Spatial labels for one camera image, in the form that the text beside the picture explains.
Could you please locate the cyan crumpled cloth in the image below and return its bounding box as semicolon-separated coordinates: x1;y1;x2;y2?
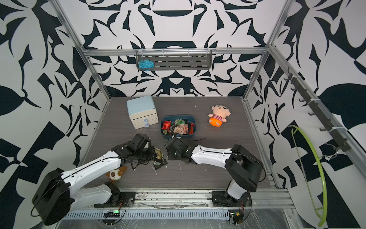
138;60;155;71

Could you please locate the brown white plush dog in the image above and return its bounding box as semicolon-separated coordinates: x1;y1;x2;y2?
106;166;127;183

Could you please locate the pink label black tea bag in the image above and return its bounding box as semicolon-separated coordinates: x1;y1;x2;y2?
173;124;189;135

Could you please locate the grey wall shelf rack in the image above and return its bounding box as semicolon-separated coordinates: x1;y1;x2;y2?
135;48;213;71

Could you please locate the small red tea bag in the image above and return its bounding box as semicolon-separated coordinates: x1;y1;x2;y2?
162;120;172;131

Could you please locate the green hoop tube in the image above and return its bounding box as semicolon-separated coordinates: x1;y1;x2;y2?
288;124;328;227

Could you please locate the black wall hook rail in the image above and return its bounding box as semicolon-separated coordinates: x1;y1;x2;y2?
286;73;351;152

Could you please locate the yellow label black tea bag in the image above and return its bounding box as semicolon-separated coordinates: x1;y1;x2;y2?
153;148;168;170

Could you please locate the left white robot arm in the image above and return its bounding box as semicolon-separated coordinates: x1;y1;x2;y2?
32;134;157;226

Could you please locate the pink baby plush doll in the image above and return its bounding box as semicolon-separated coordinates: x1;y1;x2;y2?
208;105;231;127

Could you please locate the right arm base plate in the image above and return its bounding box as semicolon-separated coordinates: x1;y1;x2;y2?
212;191;252;207

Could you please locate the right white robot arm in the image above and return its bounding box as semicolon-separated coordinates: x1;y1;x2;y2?
165;137;266;205

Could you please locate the teal plastic storage box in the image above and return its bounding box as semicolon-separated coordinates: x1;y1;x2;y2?
160;115;196;139

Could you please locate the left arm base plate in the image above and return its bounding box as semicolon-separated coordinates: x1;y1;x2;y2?
94;191;136;208

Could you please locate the light blue drawer box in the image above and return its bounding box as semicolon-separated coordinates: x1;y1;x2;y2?
126;95;159;129

